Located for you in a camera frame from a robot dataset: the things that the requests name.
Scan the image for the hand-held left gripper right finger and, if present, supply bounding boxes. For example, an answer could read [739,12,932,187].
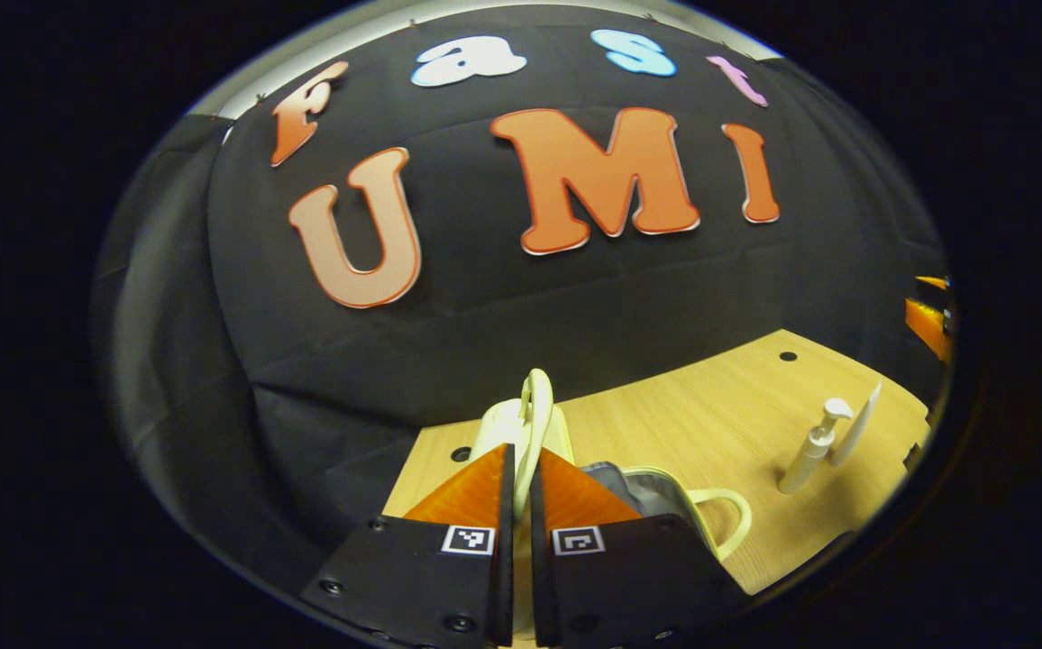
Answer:
[527,446,753,649]

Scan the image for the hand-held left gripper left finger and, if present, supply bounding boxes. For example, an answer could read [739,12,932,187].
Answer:
[300,443,518,649]

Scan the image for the white squeeze tube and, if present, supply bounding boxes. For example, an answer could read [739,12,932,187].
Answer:
[830,382,883,468]

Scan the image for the pale yellow small suitcase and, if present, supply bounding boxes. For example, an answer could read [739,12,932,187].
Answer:
[470,368,754,565]

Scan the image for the white pump bottle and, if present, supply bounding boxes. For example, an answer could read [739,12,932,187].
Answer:
[777,398,856,496]

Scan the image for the black backdrop cloth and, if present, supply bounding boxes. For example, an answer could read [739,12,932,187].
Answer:
[93,5,953,578]

